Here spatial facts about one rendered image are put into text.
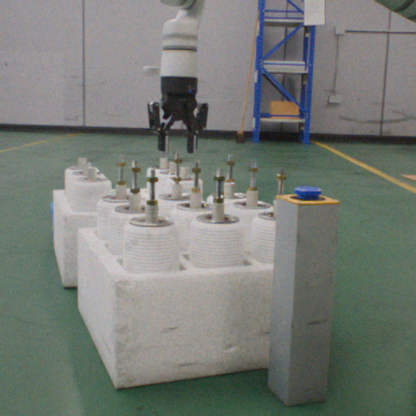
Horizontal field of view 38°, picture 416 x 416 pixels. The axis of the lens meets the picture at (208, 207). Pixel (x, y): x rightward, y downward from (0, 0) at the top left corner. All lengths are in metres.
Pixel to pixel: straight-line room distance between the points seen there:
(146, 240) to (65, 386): 0.26
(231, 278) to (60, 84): 6.82
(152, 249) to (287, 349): 0.26
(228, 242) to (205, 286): 0.09
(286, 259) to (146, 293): 0.22
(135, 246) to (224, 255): 0.15
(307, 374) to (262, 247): 0.24
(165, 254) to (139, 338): 0.14
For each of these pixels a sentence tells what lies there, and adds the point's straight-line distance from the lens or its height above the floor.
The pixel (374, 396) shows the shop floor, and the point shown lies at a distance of 1.04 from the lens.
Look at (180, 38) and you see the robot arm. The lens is 1.23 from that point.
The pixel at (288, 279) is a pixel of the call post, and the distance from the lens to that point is 0.92.
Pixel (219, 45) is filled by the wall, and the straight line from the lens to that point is 7.48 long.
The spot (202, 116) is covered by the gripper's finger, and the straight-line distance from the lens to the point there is 1.28.
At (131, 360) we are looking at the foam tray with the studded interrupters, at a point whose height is 0.05.
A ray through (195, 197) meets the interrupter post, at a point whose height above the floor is 0.27.
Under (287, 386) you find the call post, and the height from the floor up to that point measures 0.03.
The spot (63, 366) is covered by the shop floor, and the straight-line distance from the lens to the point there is 1.10.
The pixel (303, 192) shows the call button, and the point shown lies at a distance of 0.90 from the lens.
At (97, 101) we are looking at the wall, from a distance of 7.62.
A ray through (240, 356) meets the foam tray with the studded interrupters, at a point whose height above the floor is 0.03.
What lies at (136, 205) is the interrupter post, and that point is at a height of 0.26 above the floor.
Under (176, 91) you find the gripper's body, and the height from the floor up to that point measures 0.47.
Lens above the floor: 0.46
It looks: 10 degrees down
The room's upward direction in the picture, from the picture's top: 2 degrees clockwise
